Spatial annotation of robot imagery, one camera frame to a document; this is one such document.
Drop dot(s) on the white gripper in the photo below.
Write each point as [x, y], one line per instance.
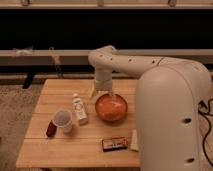
[102, 82]

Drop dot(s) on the orange ceramic bowl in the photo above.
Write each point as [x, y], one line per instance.
[111, 108]

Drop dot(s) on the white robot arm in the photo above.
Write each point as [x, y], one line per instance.
[167, 96]

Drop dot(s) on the white plastic bottle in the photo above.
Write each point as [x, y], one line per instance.
[79, 109]

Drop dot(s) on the clear plastic cup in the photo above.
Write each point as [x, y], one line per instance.
[63, 120]

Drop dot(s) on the dark chocolate bar package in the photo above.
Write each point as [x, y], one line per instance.
[113, 144]

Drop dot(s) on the white rectangular packet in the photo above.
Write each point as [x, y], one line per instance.
[133, 144]

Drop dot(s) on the dark red small object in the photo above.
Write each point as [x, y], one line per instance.
[51, 130]

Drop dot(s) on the white long bench rail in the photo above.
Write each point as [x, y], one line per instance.
[39, 57]

